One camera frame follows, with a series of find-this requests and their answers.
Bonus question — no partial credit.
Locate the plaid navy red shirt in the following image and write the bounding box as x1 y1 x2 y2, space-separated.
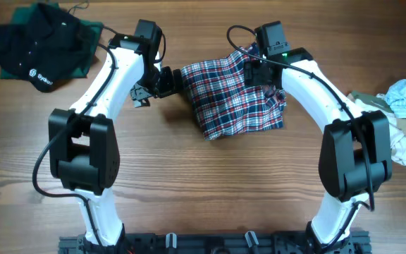
180 50 287 140

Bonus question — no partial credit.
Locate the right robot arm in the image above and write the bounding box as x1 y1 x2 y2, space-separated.
244 21 392 253

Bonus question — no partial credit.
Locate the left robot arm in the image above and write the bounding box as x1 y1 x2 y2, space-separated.
42 19 183 253

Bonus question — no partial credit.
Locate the black polo shirt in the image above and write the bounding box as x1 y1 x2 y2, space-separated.
0 3 92 93

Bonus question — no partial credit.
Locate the cream and tan garment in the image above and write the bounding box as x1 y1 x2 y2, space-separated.
347 91 406 166

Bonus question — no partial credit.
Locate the green cloth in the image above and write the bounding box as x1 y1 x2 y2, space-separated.
0 3 104 80

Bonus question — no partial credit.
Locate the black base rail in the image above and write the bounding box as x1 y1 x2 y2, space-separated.
57 229 371 254

